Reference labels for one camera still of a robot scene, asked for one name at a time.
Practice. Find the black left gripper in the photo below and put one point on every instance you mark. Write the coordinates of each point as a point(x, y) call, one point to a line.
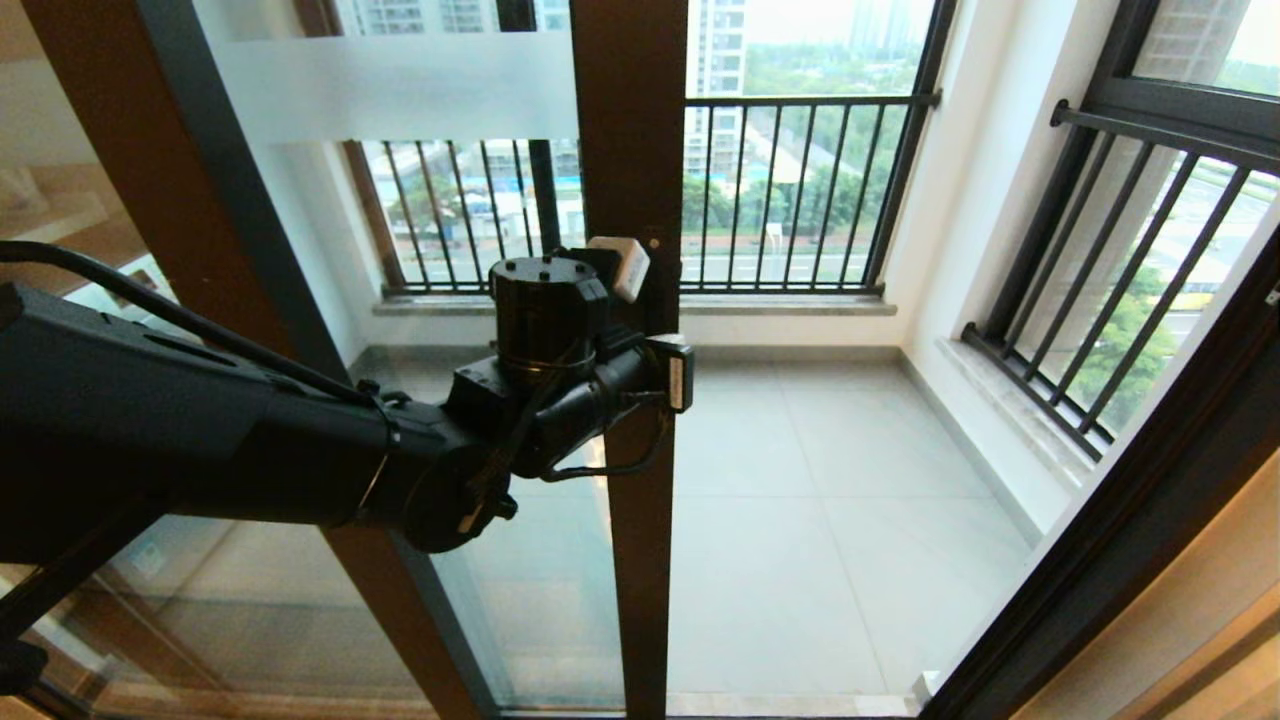
point(545, 310)

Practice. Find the sliding glass door brown frame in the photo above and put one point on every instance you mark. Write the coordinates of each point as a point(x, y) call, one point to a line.
point(630, 100)

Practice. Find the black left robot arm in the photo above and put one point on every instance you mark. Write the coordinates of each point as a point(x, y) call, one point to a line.
point(200, 430)

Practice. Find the black window guard railing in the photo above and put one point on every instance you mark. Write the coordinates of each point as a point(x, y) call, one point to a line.
point(1020, 375)
point(800, 291)

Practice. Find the grey stone window sill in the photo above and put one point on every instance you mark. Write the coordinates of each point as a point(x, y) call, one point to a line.
point(800, 308)
point(1005, 400)

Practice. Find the dark brown door jamb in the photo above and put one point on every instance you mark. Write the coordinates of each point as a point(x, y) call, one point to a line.
point(1100, 570)

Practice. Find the light wooden shelf board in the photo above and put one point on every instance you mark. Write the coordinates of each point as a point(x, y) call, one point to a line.
point(60, 222)

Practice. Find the small white container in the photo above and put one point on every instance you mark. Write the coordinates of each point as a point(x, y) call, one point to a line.
point(20, 190)

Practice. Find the dark window frame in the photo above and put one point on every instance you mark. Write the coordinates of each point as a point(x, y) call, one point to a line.
point(545, 200)
point(1200, 105)

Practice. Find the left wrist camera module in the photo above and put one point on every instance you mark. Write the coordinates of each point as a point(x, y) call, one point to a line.
point(677, 380)

